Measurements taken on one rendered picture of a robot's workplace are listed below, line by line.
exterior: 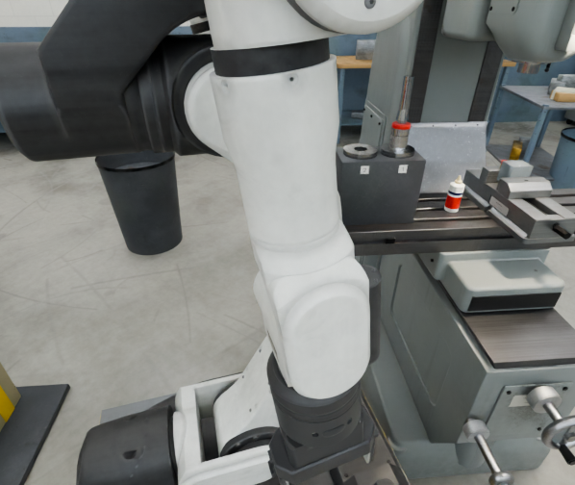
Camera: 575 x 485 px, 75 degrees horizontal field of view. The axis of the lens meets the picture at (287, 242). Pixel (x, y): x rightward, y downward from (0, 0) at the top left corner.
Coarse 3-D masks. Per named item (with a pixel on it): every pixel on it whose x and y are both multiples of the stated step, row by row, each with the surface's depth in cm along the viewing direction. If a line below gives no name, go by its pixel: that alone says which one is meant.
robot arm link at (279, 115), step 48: (240, 0) 17; (240, 48) 18; (288, 48) 18; (240, 96) 19; (288, 96) 19; (336, 96) 21; (240, 144) 21; (288, 144) 20; (336, 144) 23; (240, 192) 24; (288, 192) 22; (336, 192) 24; (288, 240) 24
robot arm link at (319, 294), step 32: (256, 256) 26; (288, 256) 24; (320, 256) 24; (352, 256) 26; (288, 288) 24; (320, 288) 24; (352, 288) 24; (288, 320) 24; (320, 320) 24; (352, 320) 25; (288, 352) 25; (320, 352) 26; (352, 352) 27; (320, 384) 28; (352, 384) 29
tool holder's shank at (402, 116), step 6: (408, 78) 89; (408, 84) 90; (402, 90) 91; (408, 90) 90; (402, 96) 92; (408, 96) 91; (402, 102) 92; (408, 102) 92; (402, 108) 93; (408, 108) 93; (402, 114) 93; (408, 114) 94; (402, 120) 94
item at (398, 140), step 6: (390, 132) 97; (396, 132) 95; (402, 132) 95; (408, 132) 95; (390, 138) 97; (396, 138) 96; (402, 138) 95; (408, 138) 96; (390, 144) 98; (396, 144) 97; (402, 144) 96; (396, 150) 97; (402, 150) 97
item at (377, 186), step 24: (360, 144) 101; (384, 144) 101; (360, 168) 95; (384, 168) 96; (408, 168) 96; (360, 192) 99; (384, 192) 99; (408, 192) 100; (360, 216) 103; (384, 216) 103; (408, 216) 104
